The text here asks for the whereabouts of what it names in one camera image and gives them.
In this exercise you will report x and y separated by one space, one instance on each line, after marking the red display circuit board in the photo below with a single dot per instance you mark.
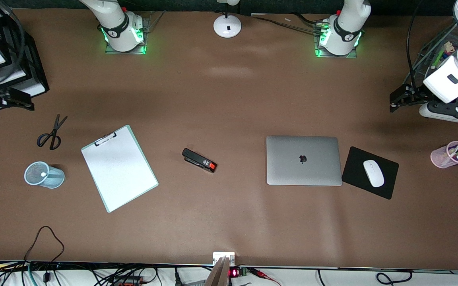
237 272

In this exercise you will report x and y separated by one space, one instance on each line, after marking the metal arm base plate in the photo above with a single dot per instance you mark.
318 53
143 24

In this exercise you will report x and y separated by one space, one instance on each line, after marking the blue marker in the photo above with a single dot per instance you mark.
43 174

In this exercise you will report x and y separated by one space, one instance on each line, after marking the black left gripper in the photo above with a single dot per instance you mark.
413 94

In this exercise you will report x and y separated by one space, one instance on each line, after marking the mint green clipboard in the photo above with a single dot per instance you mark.
105 204

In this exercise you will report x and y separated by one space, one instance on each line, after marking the black scissors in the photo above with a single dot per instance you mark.
52 137

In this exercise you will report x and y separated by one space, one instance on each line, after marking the black mouse pad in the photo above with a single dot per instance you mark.
356 174

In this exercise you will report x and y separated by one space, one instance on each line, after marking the blue mesh pen cup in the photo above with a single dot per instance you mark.
52 178

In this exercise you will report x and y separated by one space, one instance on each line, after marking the silver laptop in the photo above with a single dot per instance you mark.
302 161

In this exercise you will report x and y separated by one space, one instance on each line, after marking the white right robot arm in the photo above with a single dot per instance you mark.
119 29

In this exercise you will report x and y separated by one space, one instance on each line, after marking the pink pen cup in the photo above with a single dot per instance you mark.
439 158

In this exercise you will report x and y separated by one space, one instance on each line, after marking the grey camera stand bracket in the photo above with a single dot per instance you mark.
221 270

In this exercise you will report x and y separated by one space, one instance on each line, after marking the white computer mouse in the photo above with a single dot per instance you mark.
373 173

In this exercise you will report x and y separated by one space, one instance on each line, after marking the black red stapler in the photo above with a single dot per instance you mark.
199 160

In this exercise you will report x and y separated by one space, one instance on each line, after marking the white round lamp base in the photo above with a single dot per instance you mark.
227 26

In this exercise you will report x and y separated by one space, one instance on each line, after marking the black stacked document tray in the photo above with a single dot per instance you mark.
34 67

